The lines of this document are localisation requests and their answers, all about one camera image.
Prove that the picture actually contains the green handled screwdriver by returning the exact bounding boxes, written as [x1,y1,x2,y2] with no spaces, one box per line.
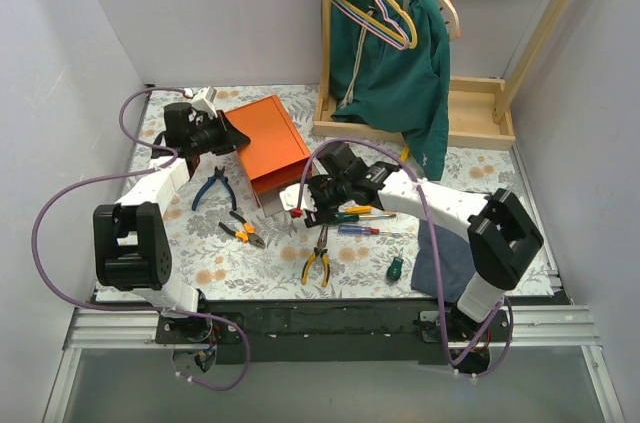
[332,212,396,224]

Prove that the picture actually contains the blue handled pliers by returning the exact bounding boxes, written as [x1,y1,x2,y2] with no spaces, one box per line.
[191,165,239,212]

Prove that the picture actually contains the yellow black needle-nose pliers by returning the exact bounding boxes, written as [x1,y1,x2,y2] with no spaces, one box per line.
[301,225,331,288]

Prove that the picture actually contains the orange drawer box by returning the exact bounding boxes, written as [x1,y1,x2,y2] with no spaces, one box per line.
[226,95,310,209]

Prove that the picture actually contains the orange black handled pliers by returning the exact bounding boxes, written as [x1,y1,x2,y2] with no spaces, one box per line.
[218,210,266,249]

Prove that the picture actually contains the clear plastic drawer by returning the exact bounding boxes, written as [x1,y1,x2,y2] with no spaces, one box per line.
[255,189,285,217]

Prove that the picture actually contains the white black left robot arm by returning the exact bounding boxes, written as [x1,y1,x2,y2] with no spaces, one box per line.
[93,102,250,343]

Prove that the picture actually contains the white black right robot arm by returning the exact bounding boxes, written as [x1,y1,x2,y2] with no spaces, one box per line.
[292,139,544,341]

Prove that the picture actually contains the stubby green screwdriver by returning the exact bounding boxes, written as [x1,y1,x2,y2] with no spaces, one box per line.
[386,250,404,283]

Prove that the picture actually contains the floral patterned table mat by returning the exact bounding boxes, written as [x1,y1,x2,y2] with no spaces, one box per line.
[94,83,564,302]

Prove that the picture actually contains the blue grey folded cloth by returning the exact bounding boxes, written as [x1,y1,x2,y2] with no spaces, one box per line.
[410,220,475,304]

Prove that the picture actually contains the green shorts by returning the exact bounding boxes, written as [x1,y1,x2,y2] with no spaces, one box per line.
[329,0,451,181]

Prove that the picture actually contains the wooden clothes rack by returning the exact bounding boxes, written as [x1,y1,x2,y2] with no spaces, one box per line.
[312,0,570,150]

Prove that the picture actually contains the yellow clothes hanger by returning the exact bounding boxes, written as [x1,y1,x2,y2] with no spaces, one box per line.
[373,0,418,50]

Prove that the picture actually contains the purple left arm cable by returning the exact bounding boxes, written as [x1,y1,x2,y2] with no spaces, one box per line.
[30,86,252,392]

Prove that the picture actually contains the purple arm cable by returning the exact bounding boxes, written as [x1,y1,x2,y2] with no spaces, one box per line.
[30,86,252,392]
[298,138,514,378]

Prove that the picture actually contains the blue red handled screwdriver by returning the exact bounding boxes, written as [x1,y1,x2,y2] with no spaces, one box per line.
[338,225,402,238]

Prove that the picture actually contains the orange handled screwdriver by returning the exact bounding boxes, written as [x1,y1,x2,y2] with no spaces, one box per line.
[344,205,373,215]

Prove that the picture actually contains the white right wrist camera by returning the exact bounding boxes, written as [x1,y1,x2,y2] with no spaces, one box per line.
[279,183,317,218]

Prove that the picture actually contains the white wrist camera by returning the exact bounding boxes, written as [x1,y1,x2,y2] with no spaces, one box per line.
[191,86,217,117]
[279,183,317,218]

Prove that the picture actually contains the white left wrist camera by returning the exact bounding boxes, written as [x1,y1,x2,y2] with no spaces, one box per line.
[191,86,217,117]

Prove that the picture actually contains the yellow handled screwdriver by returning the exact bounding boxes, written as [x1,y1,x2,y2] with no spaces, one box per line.
[400,145,410,162]

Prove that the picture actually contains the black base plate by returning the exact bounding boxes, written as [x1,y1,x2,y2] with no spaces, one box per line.
[89,292,574,368]

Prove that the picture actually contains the aluminium frame rail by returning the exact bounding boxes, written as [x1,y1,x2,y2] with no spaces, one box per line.
[43,305,624,422]

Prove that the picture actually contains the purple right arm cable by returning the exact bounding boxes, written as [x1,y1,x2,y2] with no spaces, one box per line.
[298,138,514,378]

